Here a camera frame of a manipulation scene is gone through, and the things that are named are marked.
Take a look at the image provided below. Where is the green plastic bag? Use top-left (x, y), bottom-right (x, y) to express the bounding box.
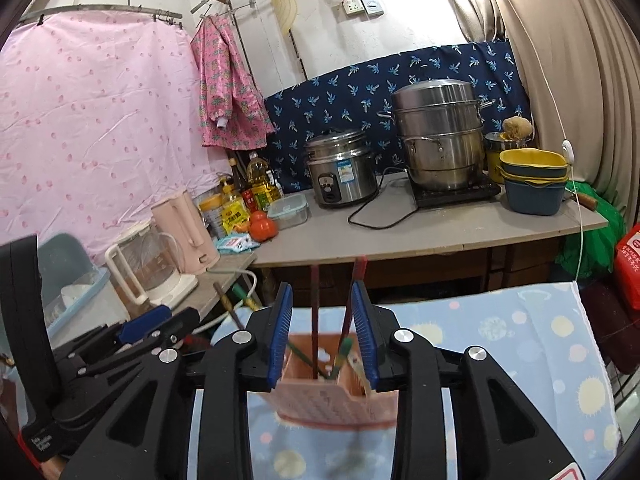
top-left (554, 180), bottom-right (629, 282)

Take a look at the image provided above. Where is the beige curtain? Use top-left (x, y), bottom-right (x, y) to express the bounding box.
top-left (470, 0), bottom-right (640, 212)

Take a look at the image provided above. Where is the pink dotted curtain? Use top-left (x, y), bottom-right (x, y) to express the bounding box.
top-left (0, 12), bottom-right (227, 267)

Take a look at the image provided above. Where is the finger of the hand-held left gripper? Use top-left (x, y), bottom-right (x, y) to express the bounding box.
top-left (150, 306), bottom-right (202, 352)
top-left (107, 304), bottom-right (174, 347)

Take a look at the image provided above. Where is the pink floral apron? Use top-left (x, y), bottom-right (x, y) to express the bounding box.
top-left (190, 14), bottom-right (277, 151)

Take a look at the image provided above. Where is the gold tin can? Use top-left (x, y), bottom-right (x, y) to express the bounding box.
top-left (198, 195), bottom-right (227, 239)

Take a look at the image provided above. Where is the clear box teal lid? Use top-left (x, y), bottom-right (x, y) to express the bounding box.
top-left (266, 193), bottom-right (309, 231)

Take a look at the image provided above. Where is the red printed bag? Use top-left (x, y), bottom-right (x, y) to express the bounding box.
top-left (614, 224), bottom-right (640, 297)

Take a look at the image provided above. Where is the small yellow cap bottle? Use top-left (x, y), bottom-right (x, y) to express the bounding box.
top-left (216, 175), bottom-right (246, 207)

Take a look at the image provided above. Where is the black induction cooker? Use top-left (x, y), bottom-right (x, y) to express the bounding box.
top-left (407, 172), bottom-right (503, 210)

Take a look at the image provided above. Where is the blue white snack packet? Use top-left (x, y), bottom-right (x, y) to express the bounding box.
top-left (215, 234), bottom-right (261, 256)

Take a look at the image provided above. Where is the brown wooden chopstick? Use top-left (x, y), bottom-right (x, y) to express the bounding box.
top-left (214, 282), bottom-right (241, 331)

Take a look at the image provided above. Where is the light green plastic spoon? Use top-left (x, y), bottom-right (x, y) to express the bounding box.
top-left (352, 355), bottom-right (376, 393)

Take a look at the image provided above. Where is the pink electric kettle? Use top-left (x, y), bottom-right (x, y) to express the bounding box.
top-left (150, 190), bottom-right (221, 275)

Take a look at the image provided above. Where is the glass kettle white handle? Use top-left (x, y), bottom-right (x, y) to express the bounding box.
top-left (104, 222), bottom-right (200, 310)

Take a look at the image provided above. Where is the curved metal curtain rail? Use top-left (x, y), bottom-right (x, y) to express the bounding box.
top-left (17, 4), bottom-right (184, 27)

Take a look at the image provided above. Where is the white power cable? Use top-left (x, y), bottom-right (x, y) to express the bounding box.
top-left (192, 269), bottom-right (259, 334)

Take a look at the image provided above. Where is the large cooking oil bottle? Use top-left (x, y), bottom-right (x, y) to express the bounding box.
top-left (247, 152), bottom-right (284, 212)

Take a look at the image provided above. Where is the navy leaf print cloth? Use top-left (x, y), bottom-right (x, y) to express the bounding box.
top-left (262, 41), bottom-right (534, 196)

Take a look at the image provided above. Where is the dark soy sauce bottle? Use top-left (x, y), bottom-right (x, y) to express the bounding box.
top-left (228, 158), bottom-right (247, 197)

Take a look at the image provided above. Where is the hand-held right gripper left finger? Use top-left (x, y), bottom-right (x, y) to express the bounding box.
top-left (60, 282), bottom-right (296, 480)

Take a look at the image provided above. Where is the black power cable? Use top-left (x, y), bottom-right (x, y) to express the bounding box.
top-left (347, 175), bottom-right (419, 231)

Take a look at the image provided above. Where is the blue yellow plastic basin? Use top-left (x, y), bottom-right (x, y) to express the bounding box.
top-left (501, 167), bottom-right (571, 185)
top-left (498, 149), bottom-right (570, 173)
top-left (504, 177), bottom-right (567, 217)

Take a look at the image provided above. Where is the red tomato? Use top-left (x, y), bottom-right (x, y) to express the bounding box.
top-left (248, 211), bottom-right (279, 243)

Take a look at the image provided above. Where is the blue dotted blanket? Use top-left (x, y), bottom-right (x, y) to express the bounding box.
top-left (210, 280), bottom-right (627, 480)

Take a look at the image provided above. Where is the teal dish rack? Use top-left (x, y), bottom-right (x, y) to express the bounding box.
top-left (37, 232), bottom-right (109, 337)

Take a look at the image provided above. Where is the white bowl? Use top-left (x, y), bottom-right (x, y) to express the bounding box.
top-left (60, 285), bottom-right (94, 312)

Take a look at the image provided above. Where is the yellow seasoning packet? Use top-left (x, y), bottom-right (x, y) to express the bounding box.
top-left (220, 203), bottom-right (251, 236)

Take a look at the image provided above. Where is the white cord with switch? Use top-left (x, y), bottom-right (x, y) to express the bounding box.
top-left (500, 0), bottom-right (587, 282)

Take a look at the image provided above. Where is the steel rice cooker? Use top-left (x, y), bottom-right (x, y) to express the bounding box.
top-left (304, 129), bottom-right (380, 209)

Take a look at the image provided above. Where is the yellow metal mug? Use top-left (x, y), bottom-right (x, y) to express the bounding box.
top-left (483, 131), bottom-right (507, 184)

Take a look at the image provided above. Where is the pink plastic utensil holder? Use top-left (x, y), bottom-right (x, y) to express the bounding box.
top-left (272, 330), bottom-right (402, 429)

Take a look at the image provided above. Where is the tan loofah sponge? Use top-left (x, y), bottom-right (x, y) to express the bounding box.
top-left (502, 116), bottom-right (533, 141)

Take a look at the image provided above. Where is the steel steamer pot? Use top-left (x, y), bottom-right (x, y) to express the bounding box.
top-left (378, 79), bottom-right (497, 192)

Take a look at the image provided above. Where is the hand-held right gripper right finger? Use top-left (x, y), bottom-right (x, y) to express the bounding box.
top-left (350, 280), bottom-right (586, 480)

